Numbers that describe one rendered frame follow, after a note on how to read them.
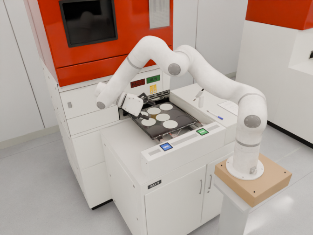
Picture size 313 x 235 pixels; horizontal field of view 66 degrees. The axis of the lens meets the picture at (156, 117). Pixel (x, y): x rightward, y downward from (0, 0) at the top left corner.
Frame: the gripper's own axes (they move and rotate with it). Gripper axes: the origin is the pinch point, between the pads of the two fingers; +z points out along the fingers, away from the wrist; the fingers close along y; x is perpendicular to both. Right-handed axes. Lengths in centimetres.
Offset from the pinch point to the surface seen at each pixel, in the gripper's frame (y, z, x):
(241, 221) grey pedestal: -36, 73, -13
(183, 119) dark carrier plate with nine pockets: -12.5, 23.8, 34.0
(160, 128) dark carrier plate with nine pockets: -19.3, 10.9, 21.0
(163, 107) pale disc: -17, 9, 49
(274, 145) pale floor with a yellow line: -47, 150, 137
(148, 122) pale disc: -22.1, 2.2, 26.8
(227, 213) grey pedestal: -36, 65, -12
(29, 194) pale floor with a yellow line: -150, -74, 38
